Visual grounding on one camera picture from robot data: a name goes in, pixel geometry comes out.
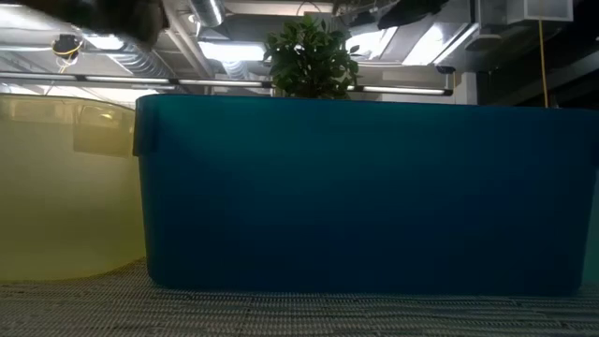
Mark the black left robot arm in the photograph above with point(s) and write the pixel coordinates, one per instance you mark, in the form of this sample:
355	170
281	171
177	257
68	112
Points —
117	19

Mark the dark blue plastic bin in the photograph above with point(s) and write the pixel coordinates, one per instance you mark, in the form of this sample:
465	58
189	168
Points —
351	196

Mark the green leafy plant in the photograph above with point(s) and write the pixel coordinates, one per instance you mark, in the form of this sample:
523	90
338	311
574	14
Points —
309	61

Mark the long ceiling light bar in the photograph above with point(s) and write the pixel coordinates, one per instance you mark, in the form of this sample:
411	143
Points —
220	83

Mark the grey mesh mat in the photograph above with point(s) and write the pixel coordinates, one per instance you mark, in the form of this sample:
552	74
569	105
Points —
281	313

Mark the yellow plastic bin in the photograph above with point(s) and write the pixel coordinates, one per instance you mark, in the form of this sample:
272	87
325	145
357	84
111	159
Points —
61	196

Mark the white ceiling vent box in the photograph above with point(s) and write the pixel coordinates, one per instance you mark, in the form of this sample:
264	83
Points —
538	9

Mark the silver ventilation duct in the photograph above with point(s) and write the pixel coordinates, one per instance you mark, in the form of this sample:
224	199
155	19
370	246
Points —
208	11

